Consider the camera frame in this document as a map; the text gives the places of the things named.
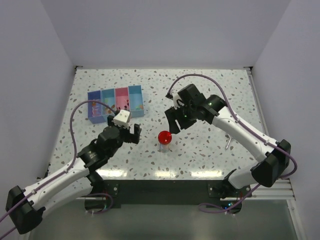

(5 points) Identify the blue end candy bin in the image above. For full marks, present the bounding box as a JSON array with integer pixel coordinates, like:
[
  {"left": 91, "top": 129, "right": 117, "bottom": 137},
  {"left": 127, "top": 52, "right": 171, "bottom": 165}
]
[{"left": 128, "top": 85, "right": 145, "bottom": 118}]

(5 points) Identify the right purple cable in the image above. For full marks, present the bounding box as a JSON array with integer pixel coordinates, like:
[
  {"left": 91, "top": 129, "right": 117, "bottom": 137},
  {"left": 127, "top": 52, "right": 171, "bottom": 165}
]
[{"left": 166, "top": 73, "right": 298, "bottom": 215}]

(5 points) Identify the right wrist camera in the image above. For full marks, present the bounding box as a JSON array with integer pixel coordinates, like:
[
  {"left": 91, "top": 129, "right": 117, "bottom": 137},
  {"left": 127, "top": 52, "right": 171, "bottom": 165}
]
[{"left": 165, "top": 93, "right": 185, "bottom": 109}]

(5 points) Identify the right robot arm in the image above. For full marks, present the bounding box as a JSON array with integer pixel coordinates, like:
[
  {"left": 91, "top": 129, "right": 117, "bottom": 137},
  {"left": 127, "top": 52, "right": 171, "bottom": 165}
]
[{"left": 165, "top": 84, "right": 291, "bottom": 197}]

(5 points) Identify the purple cable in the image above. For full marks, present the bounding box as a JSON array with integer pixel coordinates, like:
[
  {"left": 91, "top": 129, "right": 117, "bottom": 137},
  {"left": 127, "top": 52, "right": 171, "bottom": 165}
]
[
  {"left": 166, "top": 73, "right": 298, "bottom": 215},
  {"left": 0, "top": 100, "right": 121, "bottom": 237}
]

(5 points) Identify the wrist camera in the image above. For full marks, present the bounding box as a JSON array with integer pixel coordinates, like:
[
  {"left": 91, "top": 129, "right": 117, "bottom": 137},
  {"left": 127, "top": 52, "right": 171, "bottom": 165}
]
[
  {"left": 113, "top": 109, "right": 132, "bottom": 129},
  {"left": 165, "top": 93, "right": 185, "bottom": 109}
]

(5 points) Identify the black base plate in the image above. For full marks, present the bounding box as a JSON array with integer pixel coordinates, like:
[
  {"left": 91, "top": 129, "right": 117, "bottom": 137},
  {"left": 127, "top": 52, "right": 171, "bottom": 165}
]
[{"left": 83, "top": 180, "right": 252, "bottom": 213}]

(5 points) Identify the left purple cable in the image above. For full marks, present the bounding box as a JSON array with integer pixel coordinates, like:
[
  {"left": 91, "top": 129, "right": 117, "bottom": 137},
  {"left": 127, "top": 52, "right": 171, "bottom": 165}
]
[{"left": 0, "top": 100, "right": 121, "bottom": 237}]

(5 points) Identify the pink candy bin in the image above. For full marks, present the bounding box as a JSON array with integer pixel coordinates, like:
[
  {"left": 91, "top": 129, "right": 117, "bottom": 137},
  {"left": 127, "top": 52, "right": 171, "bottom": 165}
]
[{"left": 115, "top": 87, "right": 130, "bottom": 111}]

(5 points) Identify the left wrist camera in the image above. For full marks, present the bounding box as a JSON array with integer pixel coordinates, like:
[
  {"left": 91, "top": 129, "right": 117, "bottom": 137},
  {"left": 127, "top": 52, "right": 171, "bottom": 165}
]
[{"left": 113, "top": 109, "right": 132, "bottom": 129}]

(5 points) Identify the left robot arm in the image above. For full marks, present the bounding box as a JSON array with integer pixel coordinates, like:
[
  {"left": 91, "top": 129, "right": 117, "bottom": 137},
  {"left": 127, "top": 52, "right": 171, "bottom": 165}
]
[{"left": 5, "top": 113, "right": 141, "bottom": 235}]

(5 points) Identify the red jar lid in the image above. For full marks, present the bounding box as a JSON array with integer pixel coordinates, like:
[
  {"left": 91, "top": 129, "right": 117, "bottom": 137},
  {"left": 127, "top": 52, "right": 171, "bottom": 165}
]
[{"left": 158, "top": 130, "right": 172, "bottom": 145}]

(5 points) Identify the clear plastic jar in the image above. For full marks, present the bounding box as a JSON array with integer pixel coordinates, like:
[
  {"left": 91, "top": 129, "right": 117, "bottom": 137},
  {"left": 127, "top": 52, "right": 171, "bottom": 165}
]
[{"left": 159, "top": 142, "right": 171, "bottom": 153}]

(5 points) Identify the purple candy bin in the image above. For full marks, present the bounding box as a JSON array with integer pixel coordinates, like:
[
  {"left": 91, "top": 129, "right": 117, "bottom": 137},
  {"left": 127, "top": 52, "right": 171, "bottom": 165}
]
[{"left": 87, "top": 90, "right": 105, "bottom": 124}]

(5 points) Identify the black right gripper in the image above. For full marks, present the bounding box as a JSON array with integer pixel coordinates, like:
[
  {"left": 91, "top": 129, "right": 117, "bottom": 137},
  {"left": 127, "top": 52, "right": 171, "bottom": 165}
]
[{"left": 165, "top": 102, "right": 197, "bottom": 134}]

